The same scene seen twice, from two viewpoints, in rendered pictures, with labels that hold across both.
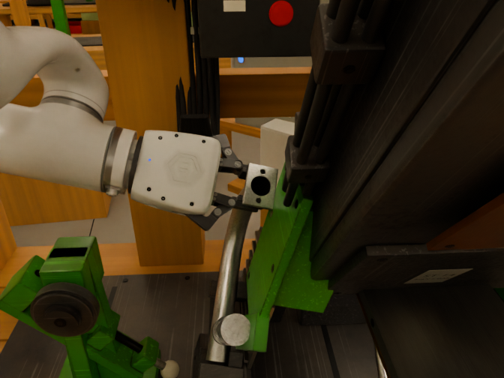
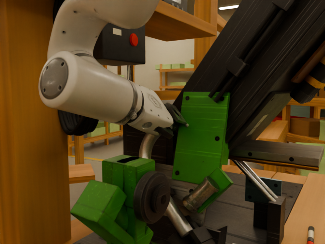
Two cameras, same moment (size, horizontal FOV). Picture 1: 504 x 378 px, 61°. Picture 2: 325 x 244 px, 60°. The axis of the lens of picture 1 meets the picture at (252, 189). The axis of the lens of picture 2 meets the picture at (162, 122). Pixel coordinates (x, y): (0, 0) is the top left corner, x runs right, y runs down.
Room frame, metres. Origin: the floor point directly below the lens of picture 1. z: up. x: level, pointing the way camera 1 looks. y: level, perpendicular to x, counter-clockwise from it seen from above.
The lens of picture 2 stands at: (0.12, 0.53, 1.28)
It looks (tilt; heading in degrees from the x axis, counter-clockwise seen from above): 6 degrees down; 307
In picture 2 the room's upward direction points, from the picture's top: straight up
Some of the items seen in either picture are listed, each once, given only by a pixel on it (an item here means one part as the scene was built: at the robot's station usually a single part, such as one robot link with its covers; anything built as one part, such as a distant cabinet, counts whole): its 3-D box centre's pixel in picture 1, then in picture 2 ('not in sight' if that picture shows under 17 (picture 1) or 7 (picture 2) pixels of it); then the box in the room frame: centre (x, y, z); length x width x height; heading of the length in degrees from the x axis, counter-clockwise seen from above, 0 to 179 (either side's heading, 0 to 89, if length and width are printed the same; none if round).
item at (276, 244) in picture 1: (298, 244); (206, 135); (0.43, -0.06, 1.17); 0.13 x 0.12 x 0.20; 93
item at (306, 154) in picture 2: (423, 295); (241, 148); (0.40, -0.21, 1.11); 0.39 x 0.16 x 0.03; 3
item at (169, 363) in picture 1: (159, 364); not in sight; (0.42, 0.14, 0.96); 0.06 x 0.03 x 0.06; 93
